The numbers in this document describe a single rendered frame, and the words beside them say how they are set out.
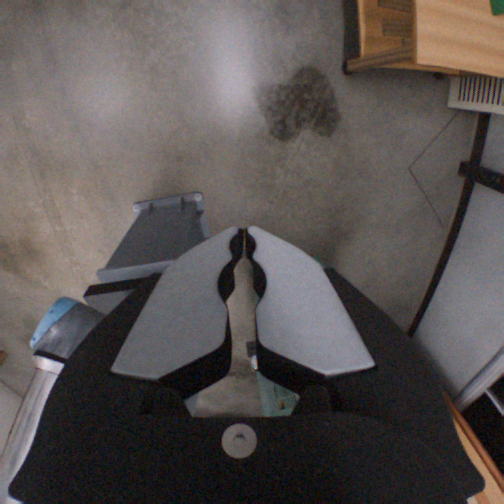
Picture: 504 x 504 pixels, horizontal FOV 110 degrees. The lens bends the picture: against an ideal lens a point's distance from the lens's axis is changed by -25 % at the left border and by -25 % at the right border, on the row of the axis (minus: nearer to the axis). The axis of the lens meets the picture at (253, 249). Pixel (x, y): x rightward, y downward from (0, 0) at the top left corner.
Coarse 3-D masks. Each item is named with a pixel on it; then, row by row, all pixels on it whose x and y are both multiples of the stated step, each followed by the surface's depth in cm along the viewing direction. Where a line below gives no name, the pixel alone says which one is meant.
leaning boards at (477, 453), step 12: (456, 408) 134; (456, 420) 130; (468, 432) 119; (468, 444) 115; (480, 444) 108; (480, 456) 104; (480, 468) 101; (492, 468) 94; (492, 480) 89; (480, 492) 98; (492, 492) 86
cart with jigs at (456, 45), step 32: (384, 0) 62; (416, 0) 40; (448, 0) 40; (480, 0) 38; (384, 32) 69; (416, 32) 45; (448, 32) 45; (480, 32) 44; (352, 64) 82; (384, 64) 66; (416, 64) 51; (448, 64) 50; (480, 64) 49
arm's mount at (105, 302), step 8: (128, 280) 71; (136, 280) 71; (88, 288) 69; (96, 288) 69; (104, 288) 69; (112, 288) 69; (120, 288) 68; (128, 288) 68; (88, 296) 66; (96, 296) 67; (104, 296) 67; (112, 296) 68; (120, 296) 68; (88, 304) 68; (96, 304) 68; (104, 304) 69; (112, 304) 69; (104, 312) 71
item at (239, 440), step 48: (96, 432) 3; (144, 432) 3; (192, 432) 4; (240, 432) 4; (288, 432) 4; (336, 432) 3; (384, 432) 3; (48, 480) 2; (96, 480) 3; (144, 480) 3; (192, 480) 3; (240, 480) 3; (288, 480) 3; (336, 480) 3; (384, 480) 3; (432, 480) 2
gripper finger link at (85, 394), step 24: (144, 288) 7; (120, 312) 6; (96, 336) 6; (120, 336) 6; (72, 360) 5; (96, 360) 5; (72, 384) 4; (96, 384) 4; (120, 384) 5; (144, 384) 5; (48, 408) 4; (72, 408) 4; (96, 408) 4; (120, 408) 4; (144, 408) 5; (48, 432) 3; (72, 432) 4; (48, 456) 3; (24, 480) 3
